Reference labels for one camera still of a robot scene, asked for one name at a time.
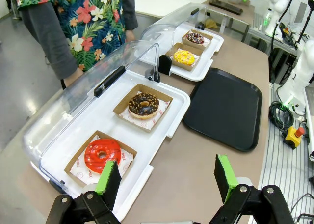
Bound black flat platform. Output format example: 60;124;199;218
209;0;244;15

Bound person's right forearm grey sleeve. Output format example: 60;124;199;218
19;1;79;80

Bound white printed paper liner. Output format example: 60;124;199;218
119;91;171;131
171;48;201;67
70;135;134;185
186;31;211;47

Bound yellow sprinkled donut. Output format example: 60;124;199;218
173;50;196;66

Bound far white display case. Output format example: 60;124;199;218
139;22;224;82

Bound brown side table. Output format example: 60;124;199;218
203;0;256;42

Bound red glazed donut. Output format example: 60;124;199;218
84;138;122;174

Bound person's left forearm grey sleeve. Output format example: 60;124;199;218
122;0;138;31

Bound chocolate donut with nut crumbs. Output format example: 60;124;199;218
128;93;159;120

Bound white table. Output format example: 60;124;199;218
133;0;192;20

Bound brown paper bag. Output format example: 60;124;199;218
205;17;218;29

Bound chocolate donut with coloured sprinkles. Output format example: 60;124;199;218
186;32;205;45

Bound yellow emergency stop box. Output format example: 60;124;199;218
283;126;306;150

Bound person's right hand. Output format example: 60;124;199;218
64;68;84;87

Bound near white display case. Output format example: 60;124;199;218
30;69;191;222

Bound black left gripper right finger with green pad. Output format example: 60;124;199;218
208;154;295;224

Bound black tripod stand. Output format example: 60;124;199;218
294;0;314;48

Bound person's left hand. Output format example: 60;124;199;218
125;29;137;43

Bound brown cardboard donut tray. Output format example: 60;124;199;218
164;42;204;72
112;83;174;133
182;29;214;52
64;130;138;187

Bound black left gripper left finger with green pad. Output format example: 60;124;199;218
45;160;123;224

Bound black rounded hinge bracket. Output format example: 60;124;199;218
158;55;172;76

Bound person's floral shirt torso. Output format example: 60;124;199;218
16;0;138;72

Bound white display case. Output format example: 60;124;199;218
30;69;191;222
139;22;224;82

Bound coiled black green cables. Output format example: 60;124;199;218
268;101;295;131

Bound aluminium rail platform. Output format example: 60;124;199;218
249;86;314;224

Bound thin black cables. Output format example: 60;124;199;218
290;192;314;224

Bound clear display case lid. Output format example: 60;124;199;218
22;39;160;194
140;2;208;65

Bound black plastic serving tray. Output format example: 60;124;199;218
183;67;263;152

